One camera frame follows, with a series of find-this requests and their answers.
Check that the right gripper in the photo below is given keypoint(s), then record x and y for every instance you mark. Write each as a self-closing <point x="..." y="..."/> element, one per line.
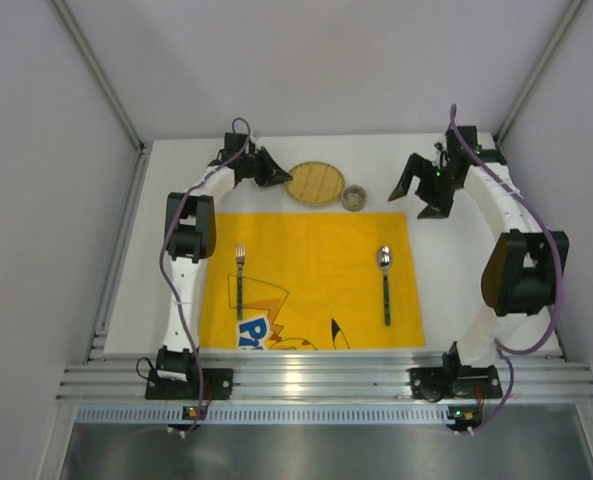
<point x="431" y="182"/>

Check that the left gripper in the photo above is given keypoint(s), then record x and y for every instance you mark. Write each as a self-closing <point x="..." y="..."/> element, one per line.
<point x="259" y="166"/>

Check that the yellow pikachu placemat cloth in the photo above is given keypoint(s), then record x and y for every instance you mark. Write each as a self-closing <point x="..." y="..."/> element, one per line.
<point x="311" y="282"/>

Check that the right aluminium frame post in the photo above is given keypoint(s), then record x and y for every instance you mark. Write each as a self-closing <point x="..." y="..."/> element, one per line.
<point x="554" y="42"/>

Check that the aluminium mounting rail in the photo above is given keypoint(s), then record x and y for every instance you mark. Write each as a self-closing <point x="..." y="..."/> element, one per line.
<point x="310" y="377"/>

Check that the slotted cable duct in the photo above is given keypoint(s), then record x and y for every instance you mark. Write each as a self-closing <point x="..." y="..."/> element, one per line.
<point x="277" y="414"/>

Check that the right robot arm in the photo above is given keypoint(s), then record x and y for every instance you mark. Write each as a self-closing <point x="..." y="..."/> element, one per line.
<point x="522" y="275"/>

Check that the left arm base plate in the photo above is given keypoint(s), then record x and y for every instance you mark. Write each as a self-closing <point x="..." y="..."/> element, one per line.
<point x="162" y="385"/>

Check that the fork with green handle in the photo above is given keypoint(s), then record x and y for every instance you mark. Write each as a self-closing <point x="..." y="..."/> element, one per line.
<point x="240" y="257"/>

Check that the speckled ceramic cup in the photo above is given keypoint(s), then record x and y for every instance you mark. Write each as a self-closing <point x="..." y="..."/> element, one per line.
<point x="354" y="198"/>

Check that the left aluminium frame post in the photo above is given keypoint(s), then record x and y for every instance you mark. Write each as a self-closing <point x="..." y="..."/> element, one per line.
<point x="67" y="19"/>

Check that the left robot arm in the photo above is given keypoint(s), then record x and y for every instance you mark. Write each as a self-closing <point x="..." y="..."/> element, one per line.
<point x="189" y="240"/>

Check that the spoon with green handle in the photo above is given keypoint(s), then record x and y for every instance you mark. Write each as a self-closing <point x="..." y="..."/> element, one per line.
<point x="384" y="260"/>

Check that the round woven bamboo plate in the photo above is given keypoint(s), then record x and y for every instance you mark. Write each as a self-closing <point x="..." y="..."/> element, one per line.
<point x="315" y="183"/>

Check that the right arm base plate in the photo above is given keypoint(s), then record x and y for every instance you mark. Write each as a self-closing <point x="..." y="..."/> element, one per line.
<point x="434" y="384"/>

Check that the aluminium frame post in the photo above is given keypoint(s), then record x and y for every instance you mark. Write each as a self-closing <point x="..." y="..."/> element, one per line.
<point x="554" y="42"/>
<point x="67" y="19"/>

